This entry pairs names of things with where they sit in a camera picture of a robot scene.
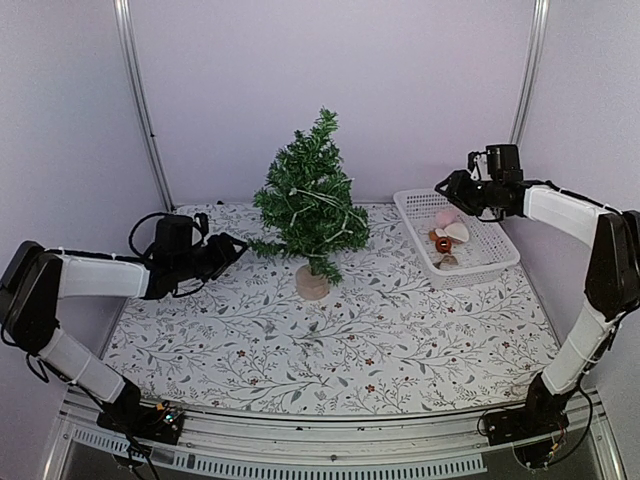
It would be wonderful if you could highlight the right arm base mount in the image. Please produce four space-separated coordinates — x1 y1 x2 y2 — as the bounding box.
477 407 569 469

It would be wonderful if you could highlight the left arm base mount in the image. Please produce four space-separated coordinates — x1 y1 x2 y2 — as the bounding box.
97 402 185 445

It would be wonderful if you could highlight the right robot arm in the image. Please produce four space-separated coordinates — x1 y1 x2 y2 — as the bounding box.
435 144 639 438

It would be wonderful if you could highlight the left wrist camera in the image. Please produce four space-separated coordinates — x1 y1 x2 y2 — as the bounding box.
194 212 209 239

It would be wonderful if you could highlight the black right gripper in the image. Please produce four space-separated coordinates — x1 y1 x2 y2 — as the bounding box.
435 170 502 217

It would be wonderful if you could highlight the pink pompom ornament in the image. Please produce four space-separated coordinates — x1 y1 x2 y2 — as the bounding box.
435 210 457 229

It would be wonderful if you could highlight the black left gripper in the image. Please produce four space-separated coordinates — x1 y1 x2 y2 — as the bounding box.
174 232 248 283

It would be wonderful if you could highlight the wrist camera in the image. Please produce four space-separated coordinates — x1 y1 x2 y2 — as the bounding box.
467 151 485 174
194 212 209 239

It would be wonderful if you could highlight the right aluminium frame post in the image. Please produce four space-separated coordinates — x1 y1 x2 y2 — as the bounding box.
510 0 550 144

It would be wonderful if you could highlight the white plastic basket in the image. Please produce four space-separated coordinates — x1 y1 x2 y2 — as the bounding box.
393 189 520 289

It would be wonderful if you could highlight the red ball ornament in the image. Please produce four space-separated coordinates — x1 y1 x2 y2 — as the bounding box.
434 237 452 254

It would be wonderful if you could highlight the small green christmas tree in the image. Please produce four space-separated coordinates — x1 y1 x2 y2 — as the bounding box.
248 107 370 301

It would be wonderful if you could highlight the aluminium frame post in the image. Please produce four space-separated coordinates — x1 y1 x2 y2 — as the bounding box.
510 0 550 144
113 0 175 211

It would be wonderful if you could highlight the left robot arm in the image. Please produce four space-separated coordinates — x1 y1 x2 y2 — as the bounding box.
1 212 248 434

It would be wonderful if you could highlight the left aluminium frame post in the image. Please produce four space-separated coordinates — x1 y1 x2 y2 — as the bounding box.
113 0 175 211

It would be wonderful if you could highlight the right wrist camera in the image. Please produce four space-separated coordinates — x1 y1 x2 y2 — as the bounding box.
467 151 485 174

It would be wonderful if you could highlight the front aluminium rail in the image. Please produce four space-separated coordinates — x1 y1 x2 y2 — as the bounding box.
42 390 632 479

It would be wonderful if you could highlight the clear led light string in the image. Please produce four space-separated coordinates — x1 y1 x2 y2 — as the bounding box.
259 159 369 246

